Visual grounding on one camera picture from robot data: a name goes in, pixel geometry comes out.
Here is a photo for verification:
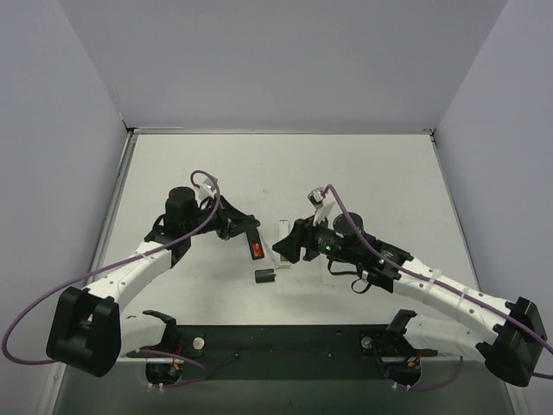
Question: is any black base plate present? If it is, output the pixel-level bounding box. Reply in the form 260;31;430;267
128;324;430;383

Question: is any black battery cover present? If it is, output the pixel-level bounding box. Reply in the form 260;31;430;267
254;269;276;284

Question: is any white remote control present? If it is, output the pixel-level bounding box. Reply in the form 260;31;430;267
263;219;291;269

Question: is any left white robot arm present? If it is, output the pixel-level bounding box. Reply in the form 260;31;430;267
46;186;260;377

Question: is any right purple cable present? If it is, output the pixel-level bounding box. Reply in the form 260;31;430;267
326;183;553;378

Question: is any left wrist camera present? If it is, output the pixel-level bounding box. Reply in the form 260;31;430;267
196;178;217;210

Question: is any black remote control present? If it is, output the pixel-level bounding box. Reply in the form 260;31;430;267
246;227;264;260

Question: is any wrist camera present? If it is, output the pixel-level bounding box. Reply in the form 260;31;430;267
196;178;217;210
308;187;335;226

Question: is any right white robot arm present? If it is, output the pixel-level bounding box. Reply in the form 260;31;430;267
272;213;547;387

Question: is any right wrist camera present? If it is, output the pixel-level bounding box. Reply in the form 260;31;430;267
308;187;335;226

